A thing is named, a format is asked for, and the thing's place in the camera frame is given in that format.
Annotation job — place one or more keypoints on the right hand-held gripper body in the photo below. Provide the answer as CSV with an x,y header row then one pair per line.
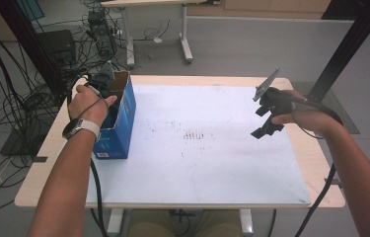
x,y
276,98

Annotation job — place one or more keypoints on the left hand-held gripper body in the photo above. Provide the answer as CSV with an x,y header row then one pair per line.
x,y
99,80

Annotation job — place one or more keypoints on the blue cardboard box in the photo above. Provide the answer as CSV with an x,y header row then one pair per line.
x,y
120,131

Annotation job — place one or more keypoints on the person's left hand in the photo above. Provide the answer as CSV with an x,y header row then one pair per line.
x,y
88,105

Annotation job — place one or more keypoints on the person's right hand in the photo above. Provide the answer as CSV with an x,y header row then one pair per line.
x,y
314,118

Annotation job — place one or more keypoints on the black equipment box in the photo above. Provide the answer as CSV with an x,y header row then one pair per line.
x,y
57,47

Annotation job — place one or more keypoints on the light wooden table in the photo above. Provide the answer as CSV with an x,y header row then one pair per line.
x,y
315,171

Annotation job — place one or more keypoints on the white table mat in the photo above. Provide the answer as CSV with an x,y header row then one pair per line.
x,y
199,171

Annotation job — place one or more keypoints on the desk with white legs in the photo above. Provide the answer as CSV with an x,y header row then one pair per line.
x,y
185,39

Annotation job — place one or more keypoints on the black table clip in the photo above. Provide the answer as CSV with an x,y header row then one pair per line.
x,y
39,159

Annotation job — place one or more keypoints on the black floor plate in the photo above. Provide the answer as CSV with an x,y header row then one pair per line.
x,y
18,144

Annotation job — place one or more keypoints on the person's olive pants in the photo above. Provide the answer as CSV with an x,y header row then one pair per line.
x,y
212,225

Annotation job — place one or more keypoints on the black metal post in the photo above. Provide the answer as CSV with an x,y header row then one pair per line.
x,y
347,49
31,46

